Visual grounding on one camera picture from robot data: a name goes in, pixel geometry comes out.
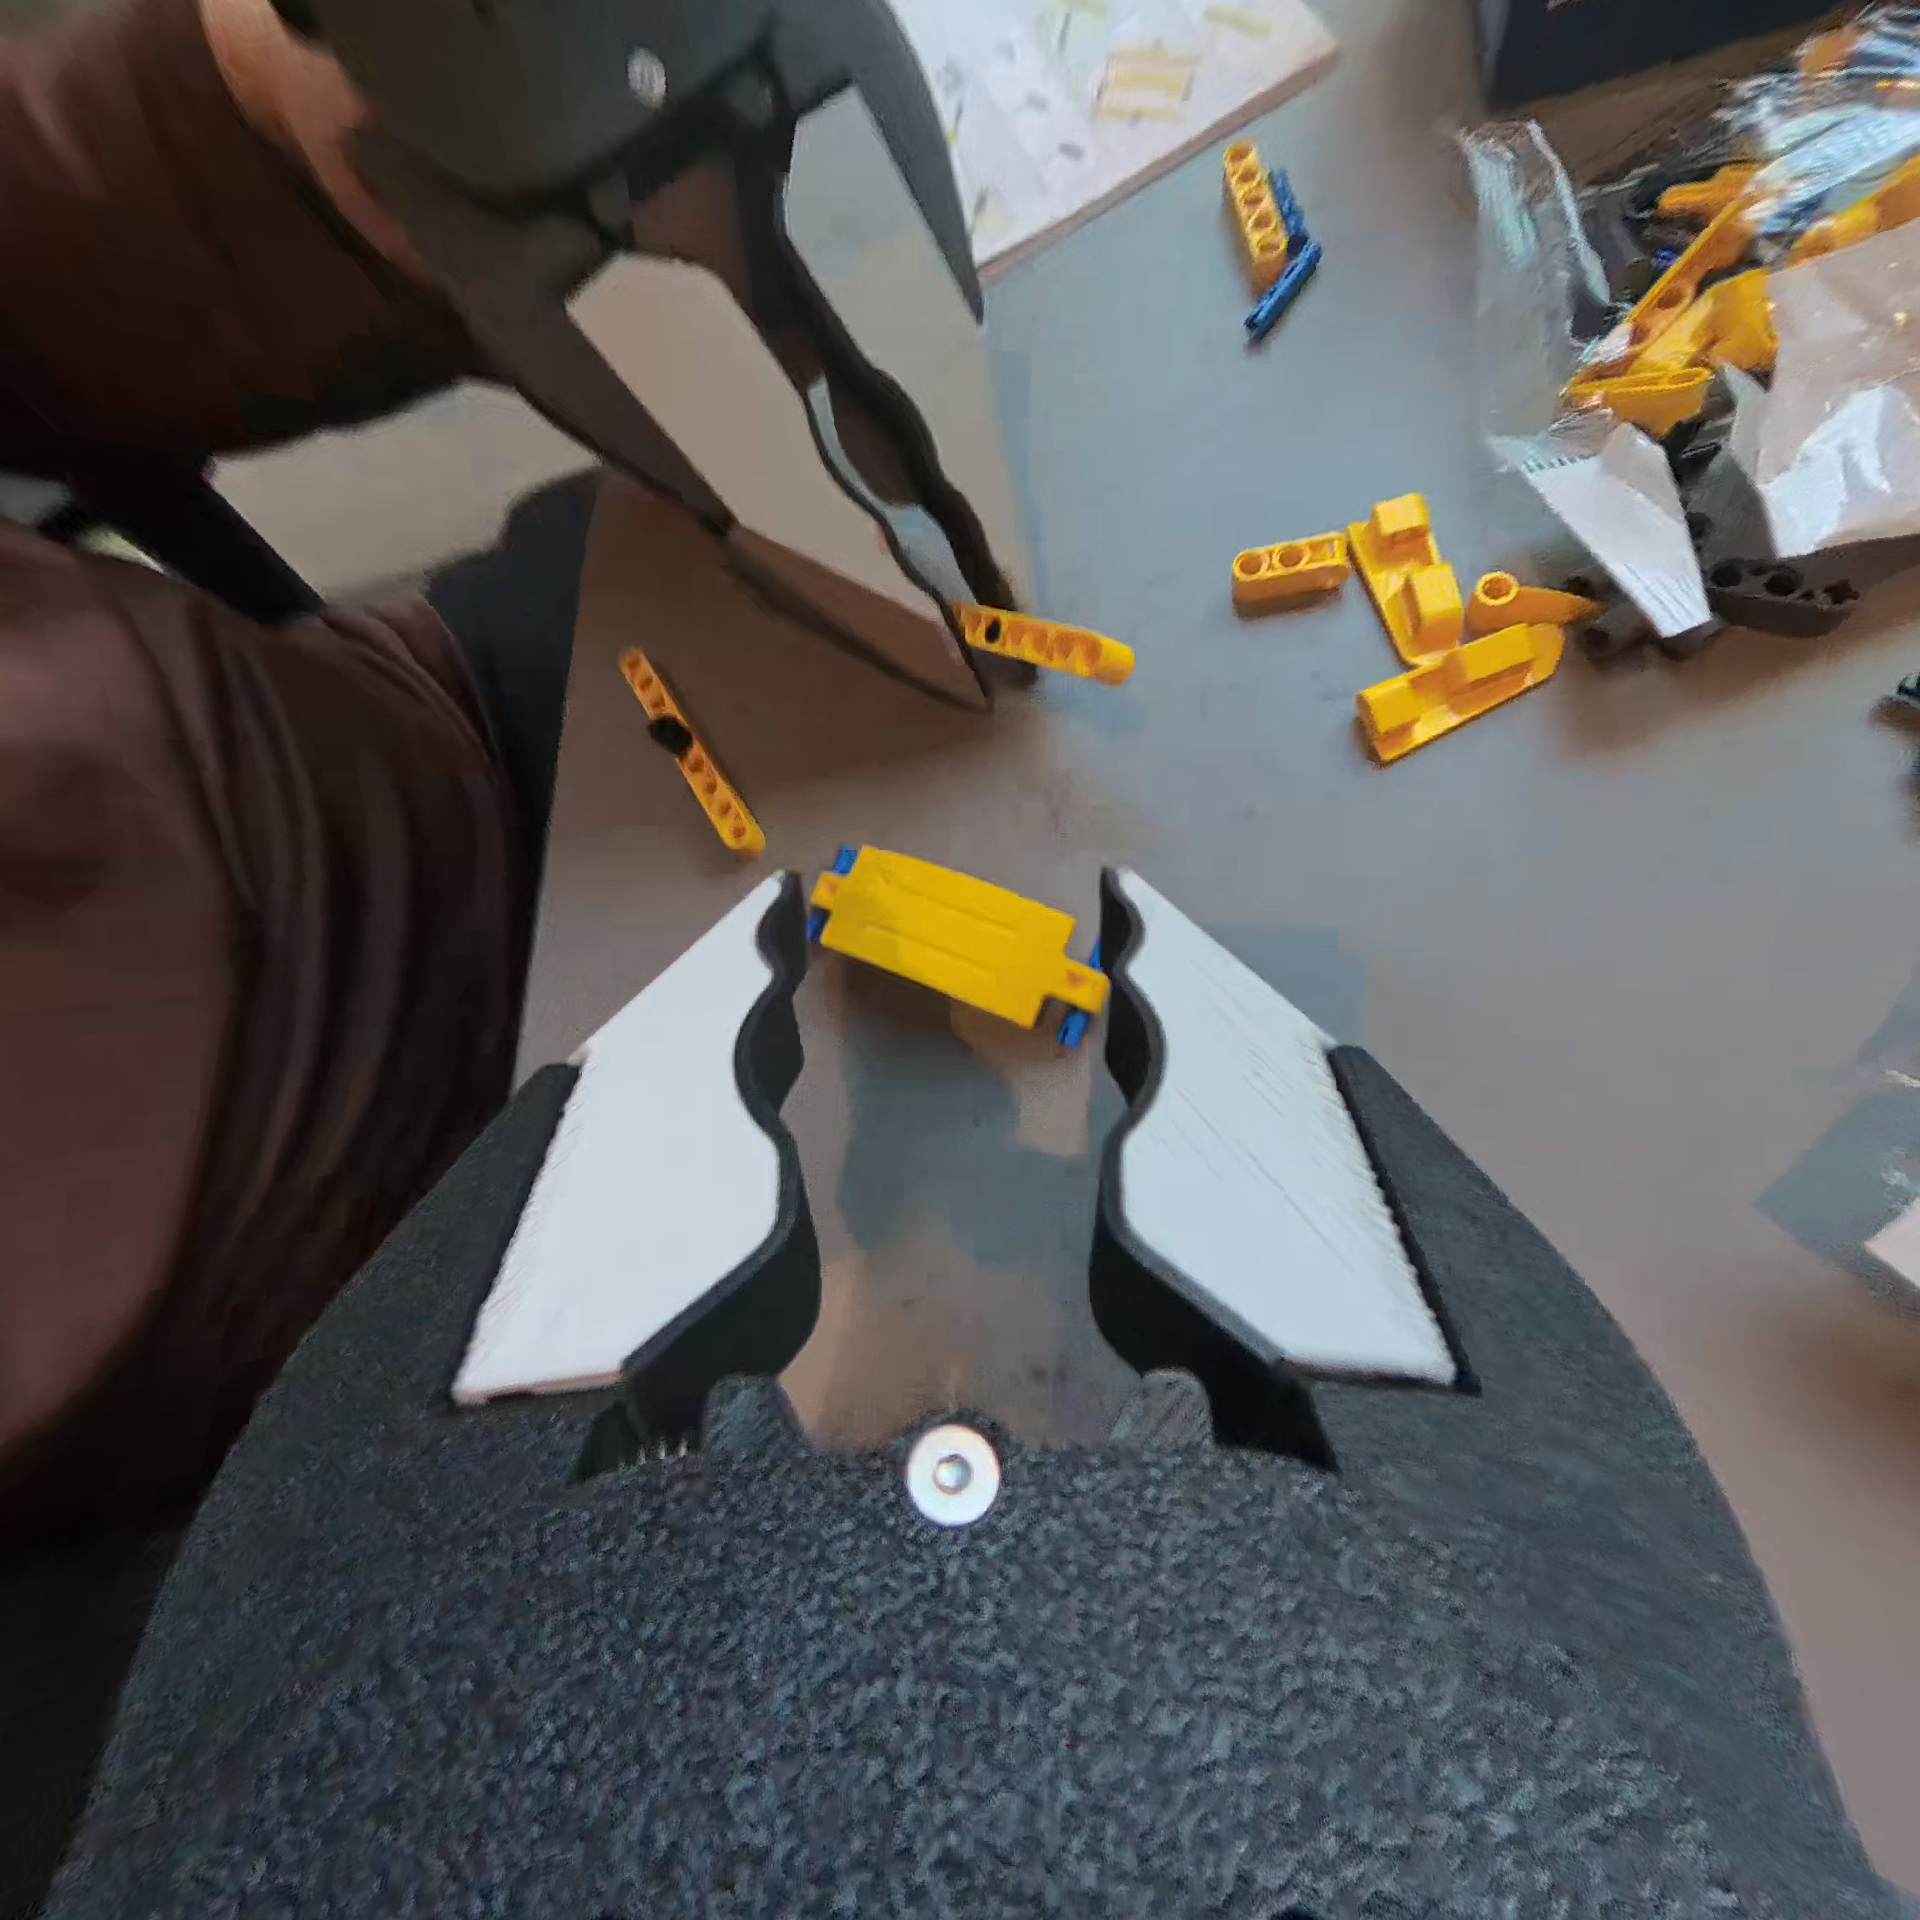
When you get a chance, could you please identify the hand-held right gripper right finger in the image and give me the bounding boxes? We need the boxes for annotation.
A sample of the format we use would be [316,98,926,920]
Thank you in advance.
[1087,864,1471,1397]

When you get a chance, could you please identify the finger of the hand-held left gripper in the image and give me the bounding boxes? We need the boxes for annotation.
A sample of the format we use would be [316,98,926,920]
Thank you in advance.
[728,144,1032,691]
[571,226,999,714]

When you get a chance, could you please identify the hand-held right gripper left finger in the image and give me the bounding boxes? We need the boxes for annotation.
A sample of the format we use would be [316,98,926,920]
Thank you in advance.
[451,870,828,1405]

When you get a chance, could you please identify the yellow beam black pin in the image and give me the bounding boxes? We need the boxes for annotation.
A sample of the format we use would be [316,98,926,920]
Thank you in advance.
[960,607,1139,688]

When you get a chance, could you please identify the yellow curved panel blue pins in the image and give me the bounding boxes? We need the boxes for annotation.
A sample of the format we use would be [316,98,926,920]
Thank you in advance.
[805,843,1115,1051]

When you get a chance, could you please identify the person's left forearm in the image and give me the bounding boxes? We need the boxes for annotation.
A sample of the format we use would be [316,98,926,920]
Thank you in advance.
[0,0,483,496]

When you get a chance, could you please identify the grey desk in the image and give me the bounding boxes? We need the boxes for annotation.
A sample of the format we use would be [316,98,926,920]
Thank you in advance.
[511,0,1920,1893]

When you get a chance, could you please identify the long yellow nine-hole beam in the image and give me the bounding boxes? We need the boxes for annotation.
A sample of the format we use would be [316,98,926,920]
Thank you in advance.
[622,651,770,864]

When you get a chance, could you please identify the sticker sheet in plastic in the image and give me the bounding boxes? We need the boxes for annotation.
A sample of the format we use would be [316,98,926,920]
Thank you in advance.
[871,0,1344,279]

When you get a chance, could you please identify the short yellow beam blue pin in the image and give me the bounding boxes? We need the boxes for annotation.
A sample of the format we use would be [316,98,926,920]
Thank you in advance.
[1218,139,1326,339]

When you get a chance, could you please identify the short yellow three-hole beam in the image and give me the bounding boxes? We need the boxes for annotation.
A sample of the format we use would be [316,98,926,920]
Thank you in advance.
[1231,535,1355,616]

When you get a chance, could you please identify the yellow angled beam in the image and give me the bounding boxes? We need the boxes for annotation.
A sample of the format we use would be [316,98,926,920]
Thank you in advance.
[1354,614,1566,769]

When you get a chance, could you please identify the small yellow connector piece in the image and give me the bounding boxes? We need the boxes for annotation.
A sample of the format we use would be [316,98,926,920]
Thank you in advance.
[1471,571,1607,634]

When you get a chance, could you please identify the blue kit box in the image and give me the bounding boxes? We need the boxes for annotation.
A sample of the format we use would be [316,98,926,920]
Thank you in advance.
[1471,0,1807,110]

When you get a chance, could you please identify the plastic bag of yellow parts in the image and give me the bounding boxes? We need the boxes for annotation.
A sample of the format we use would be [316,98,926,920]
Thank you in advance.
[1462,31,1920,649]

